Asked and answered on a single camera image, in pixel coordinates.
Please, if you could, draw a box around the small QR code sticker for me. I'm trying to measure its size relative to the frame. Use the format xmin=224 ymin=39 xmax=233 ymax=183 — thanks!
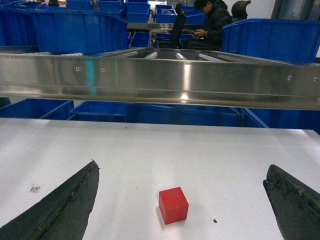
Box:
xmin=29 ymin=183 xmax=43 ymax=193

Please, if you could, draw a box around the black office chair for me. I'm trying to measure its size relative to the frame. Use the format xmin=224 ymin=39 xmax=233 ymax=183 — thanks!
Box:
xmin=152 ymin=0 xmax=187 ymax=49

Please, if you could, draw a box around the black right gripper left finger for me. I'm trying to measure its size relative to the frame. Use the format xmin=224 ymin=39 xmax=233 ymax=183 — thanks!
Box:
xmin=0 ymin=160 xmax=100 ymax=240

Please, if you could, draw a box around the red magnetic cube block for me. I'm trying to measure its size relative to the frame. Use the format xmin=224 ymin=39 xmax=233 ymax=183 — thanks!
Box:
xmin=158 ymin=187 xmax=189 ymax=225

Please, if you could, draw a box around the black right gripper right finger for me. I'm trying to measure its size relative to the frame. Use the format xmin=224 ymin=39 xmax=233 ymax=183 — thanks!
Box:
xmin=263 ymin=164 xmax=320 ymax=240

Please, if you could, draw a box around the large blue plastic bin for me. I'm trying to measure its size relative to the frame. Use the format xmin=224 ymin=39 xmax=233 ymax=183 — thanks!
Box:
xmin=26 ymin=6 xmax=128 ymax=55

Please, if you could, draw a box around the large blue bin on right shelf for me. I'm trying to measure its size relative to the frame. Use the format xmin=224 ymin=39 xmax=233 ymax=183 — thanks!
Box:
xmin=222 ymin=18 xmax=320 ymax=64

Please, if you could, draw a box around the seated person in black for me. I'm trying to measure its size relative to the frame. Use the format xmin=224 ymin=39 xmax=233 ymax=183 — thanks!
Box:
xmin=182 ymin=0 xmax=233 ymax=50

